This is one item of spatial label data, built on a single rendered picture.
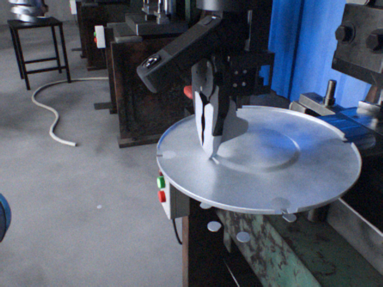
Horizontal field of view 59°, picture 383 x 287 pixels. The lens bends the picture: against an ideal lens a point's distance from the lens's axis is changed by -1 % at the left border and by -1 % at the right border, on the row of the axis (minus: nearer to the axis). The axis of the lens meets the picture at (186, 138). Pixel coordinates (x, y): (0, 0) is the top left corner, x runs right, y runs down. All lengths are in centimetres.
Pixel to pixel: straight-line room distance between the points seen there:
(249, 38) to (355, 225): 32
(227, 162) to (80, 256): 108
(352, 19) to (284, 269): 40
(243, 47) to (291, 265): 34
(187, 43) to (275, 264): 40
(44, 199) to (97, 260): 51
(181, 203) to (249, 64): 45
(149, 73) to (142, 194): 137
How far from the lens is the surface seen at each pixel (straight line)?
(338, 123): 64
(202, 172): 46
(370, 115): 71
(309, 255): 56
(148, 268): 138
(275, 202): 42
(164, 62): 39
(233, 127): 46
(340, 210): 59
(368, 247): 57
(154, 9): 217
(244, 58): 41
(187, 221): 86
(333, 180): 47
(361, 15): 57
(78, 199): 176
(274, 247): 61
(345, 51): 59
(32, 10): 329
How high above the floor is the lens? 103
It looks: 28 degrees down
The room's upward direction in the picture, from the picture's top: straight up
